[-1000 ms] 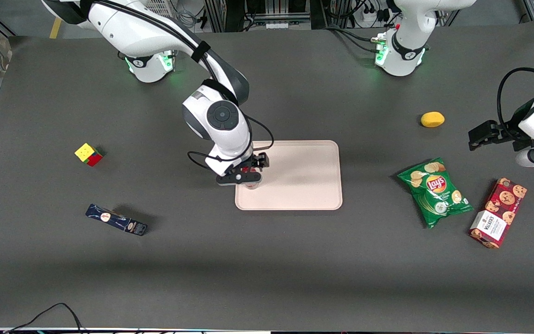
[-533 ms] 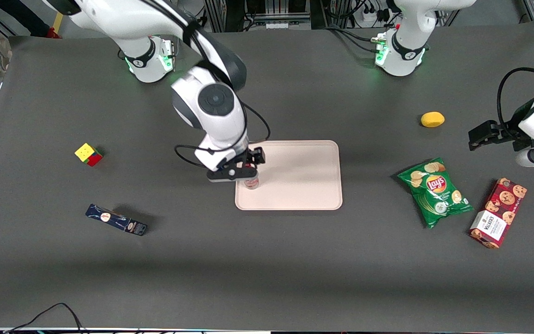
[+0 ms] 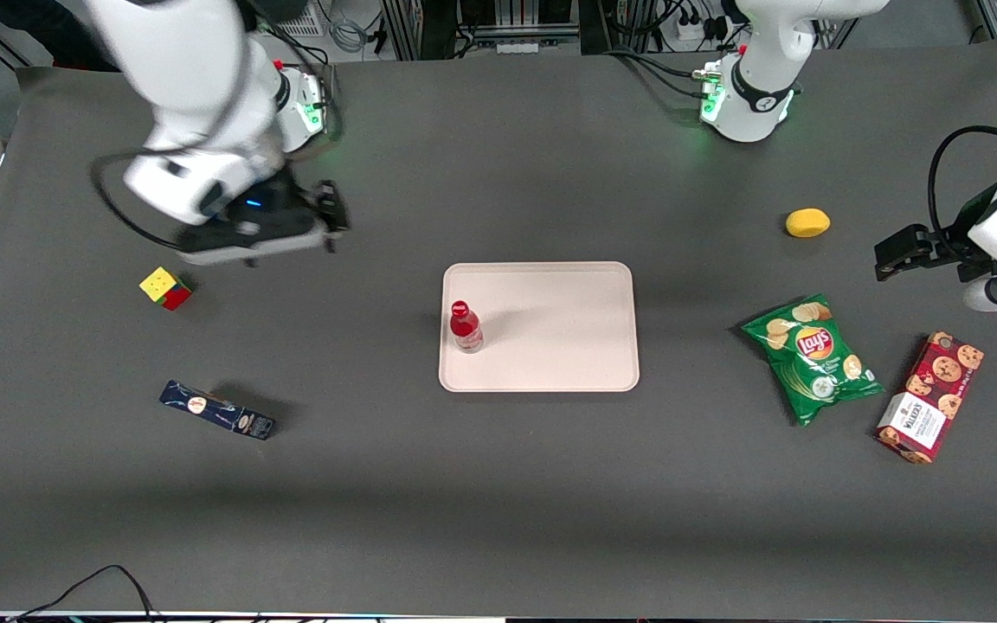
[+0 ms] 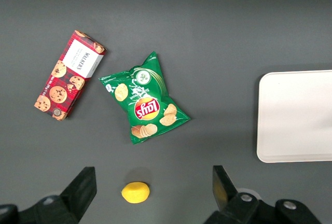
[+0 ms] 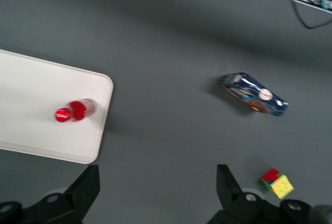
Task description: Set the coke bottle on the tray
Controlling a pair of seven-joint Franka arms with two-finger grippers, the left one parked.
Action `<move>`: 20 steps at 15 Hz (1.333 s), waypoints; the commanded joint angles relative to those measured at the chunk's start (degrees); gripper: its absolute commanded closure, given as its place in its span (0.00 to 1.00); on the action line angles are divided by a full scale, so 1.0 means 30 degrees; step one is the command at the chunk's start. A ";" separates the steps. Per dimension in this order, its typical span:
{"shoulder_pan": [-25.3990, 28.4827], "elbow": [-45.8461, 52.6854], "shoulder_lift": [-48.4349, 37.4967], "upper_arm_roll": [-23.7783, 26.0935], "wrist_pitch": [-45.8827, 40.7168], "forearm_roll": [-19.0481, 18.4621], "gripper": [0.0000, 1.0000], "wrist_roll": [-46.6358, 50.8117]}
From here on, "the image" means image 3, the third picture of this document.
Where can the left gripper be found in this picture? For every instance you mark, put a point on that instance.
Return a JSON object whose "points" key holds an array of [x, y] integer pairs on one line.
{"points": [[946, 245]]}

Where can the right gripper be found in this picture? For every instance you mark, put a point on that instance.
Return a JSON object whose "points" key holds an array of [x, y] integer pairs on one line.
{"points": [[284, 214]]}

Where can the red coke bottle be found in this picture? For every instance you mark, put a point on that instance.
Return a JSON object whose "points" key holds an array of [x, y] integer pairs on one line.
{"points": [[466, 329]]}

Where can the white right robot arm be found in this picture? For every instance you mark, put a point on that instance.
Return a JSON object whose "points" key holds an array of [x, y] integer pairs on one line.
{"points": [[196, 69]]}

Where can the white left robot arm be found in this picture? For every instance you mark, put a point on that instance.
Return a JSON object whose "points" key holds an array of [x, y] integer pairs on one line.
{"points": [[758, 86]]}

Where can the beige plastic tray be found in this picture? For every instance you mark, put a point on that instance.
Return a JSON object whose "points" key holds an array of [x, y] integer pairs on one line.
{"points": [[550, 327]]}

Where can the yellow lemon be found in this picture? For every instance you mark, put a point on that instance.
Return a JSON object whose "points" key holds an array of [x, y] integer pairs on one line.
{"points": [[807, 223]]}

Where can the green Lay's chips bag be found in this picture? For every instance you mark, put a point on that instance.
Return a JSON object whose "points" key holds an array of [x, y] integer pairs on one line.
{"points": [[814, 359]]}

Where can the red cookie box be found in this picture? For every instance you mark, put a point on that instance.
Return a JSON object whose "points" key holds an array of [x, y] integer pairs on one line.
{"points": [[931, 396]]}

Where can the colourful Rubik's cube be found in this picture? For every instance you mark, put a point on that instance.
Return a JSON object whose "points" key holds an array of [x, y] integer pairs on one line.
{"points": [[163, 287]]}

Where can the white perforated box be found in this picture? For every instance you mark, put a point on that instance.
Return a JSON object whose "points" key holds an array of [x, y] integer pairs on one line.
{"points": [[304, 17]]}

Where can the dark blue snack box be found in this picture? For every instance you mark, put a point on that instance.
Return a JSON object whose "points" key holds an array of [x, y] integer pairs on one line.
{"points": [[217, 409]]}

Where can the black metal equipment rack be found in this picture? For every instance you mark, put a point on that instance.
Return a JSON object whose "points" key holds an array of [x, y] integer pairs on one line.
{"points": [[429, 26]]}

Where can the small white power strip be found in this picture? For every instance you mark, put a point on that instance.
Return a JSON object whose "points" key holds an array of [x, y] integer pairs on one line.
{"points": [[517, 47]]}

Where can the white power strip with plugs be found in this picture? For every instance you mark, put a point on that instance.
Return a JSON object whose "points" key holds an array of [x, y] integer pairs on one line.
{"points": [[699, 30]]}

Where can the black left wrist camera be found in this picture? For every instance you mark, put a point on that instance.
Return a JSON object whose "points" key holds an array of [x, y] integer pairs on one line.
{"points": [[974, 216]]}

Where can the aluminium frame post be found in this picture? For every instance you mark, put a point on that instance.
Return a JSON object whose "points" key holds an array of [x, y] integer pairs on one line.
{"points": [[990, 17]]}

